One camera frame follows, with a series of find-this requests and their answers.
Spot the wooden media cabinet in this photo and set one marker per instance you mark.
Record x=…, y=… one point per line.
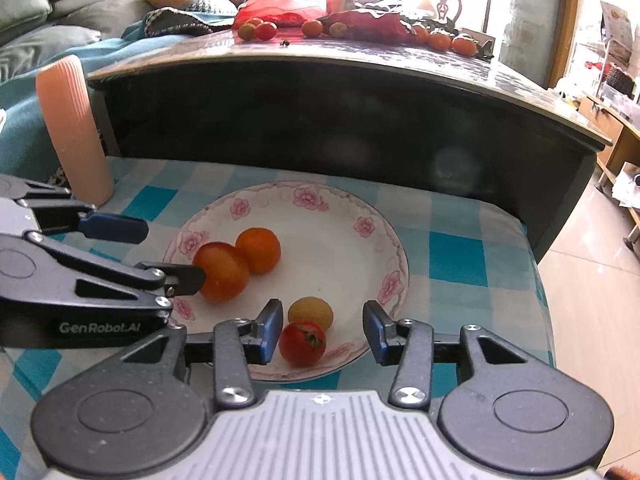
x=595, y=110

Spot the wall calendar poster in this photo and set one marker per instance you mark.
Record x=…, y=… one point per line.
x=617, y=25

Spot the pale curtain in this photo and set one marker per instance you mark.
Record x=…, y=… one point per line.
x=530, y=20

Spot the pink ribbed cylinder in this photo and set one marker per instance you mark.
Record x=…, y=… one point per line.
x=75, y=135

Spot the teal blanket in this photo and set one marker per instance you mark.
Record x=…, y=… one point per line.
x=25, y=130

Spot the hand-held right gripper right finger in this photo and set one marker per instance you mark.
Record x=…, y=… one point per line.
x=377, y=335

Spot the person's right forearm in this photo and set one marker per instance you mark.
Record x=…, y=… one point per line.
x=620, y=475

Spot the blue white checkered tablecloth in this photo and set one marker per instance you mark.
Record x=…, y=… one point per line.
x=450, y=240

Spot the white floral rimmed plate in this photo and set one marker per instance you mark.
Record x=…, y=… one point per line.
x=330, y=255

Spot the dark patterned cushion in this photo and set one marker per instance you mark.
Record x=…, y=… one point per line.
x=185, y=22

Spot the white plastic bag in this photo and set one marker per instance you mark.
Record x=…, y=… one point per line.
x=627, y=187

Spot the large orange tomato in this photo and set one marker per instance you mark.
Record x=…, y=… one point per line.
x=221, y=272

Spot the dark table with glossy top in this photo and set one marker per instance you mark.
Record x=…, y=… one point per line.
x=350, y=120

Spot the flat red package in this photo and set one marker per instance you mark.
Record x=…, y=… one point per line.
x=375, y=25

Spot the scattered group of spare fruits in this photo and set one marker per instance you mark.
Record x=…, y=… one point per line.
x=265, y=31

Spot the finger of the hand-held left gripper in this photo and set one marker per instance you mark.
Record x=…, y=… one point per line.
x=185, y=280
x=115, y=227

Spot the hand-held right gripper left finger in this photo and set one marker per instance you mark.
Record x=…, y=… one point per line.
x=267, y=330

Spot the red cherry tomato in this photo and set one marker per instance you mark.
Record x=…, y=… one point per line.
x=301, y=344

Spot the grey sofa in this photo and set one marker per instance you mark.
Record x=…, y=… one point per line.
x=30, y=45

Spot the yellow tomato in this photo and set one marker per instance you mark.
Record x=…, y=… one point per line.
x=310, y=311

